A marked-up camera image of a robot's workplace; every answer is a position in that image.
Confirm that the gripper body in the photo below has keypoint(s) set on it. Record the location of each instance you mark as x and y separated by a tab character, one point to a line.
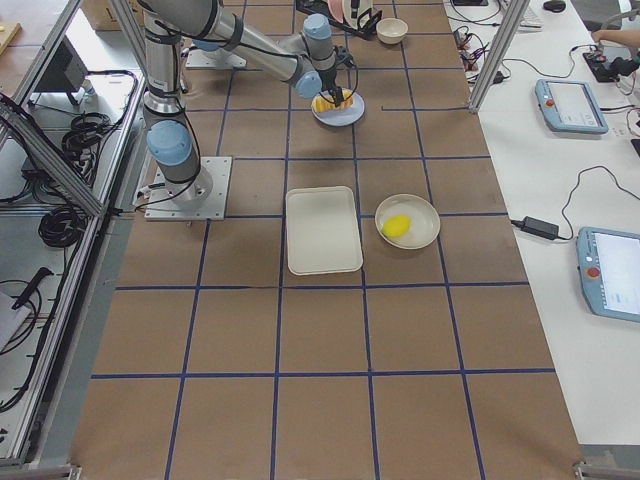
331	81

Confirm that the bread roll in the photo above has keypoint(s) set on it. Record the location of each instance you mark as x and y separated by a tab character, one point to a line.
324	102

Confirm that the blue plate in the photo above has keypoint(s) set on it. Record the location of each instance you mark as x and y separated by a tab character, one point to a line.
350	111

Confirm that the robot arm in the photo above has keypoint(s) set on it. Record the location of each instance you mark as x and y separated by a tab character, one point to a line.
307	61

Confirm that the pink plate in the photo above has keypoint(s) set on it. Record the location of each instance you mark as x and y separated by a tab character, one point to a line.
336	10

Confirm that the cream plate in rack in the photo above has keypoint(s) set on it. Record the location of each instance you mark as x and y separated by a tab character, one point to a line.
357	12

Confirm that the cream plate with lemon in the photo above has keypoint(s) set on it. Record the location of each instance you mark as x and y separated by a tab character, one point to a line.
425	226

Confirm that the black dish rack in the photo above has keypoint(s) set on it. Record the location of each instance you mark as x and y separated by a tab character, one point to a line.
320	6

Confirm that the cream bowl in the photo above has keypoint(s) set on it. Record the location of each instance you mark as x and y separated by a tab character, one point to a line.
391	31

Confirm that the white tray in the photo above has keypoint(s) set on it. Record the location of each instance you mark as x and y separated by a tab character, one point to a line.
322	231

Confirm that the yellow lemon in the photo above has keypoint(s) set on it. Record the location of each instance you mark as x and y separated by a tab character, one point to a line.
396	227

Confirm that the far teach pendant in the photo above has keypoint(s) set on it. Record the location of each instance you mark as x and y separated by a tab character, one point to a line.
570	107

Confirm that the teach pendant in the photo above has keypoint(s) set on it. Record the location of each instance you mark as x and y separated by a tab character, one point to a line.
570	107
608	265

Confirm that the black power adapter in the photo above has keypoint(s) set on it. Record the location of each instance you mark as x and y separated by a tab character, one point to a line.
539	228

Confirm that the near teach pendant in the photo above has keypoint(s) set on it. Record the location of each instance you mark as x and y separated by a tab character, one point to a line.
608	265

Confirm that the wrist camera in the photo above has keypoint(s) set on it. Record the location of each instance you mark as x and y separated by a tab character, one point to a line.
343	58

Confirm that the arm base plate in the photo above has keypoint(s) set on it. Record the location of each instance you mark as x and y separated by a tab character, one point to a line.
208	55
205	199

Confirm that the aluminium frame post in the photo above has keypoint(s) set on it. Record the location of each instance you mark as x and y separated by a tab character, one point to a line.
498	49

